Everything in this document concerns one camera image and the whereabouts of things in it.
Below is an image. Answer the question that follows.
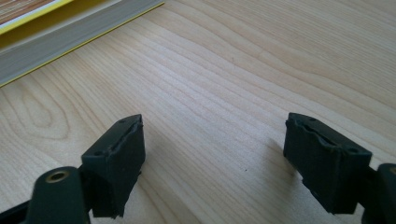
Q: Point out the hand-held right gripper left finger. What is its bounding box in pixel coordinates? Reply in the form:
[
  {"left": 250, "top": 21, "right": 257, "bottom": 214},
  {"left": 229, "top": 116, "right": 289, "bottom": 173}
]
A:
[{"left": 81, "top": 114, "right": 147, "bottom": 218}]

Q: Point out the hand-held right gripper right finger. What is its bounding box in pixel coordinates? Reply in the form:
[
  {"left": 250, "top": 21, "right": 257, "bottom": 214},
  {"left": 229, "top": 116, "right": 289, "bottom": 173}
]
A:
[{"left": 283, "top": 112, "right": 373, "bottom": 215}]

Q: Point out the yellow book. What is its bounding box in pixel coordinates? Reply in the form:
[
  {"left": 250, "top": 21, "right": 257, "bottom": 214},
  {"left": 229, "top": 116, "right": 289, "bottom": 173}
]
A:
[{"left": 0, "top": 0, "right": 165, "bottom": 89}]

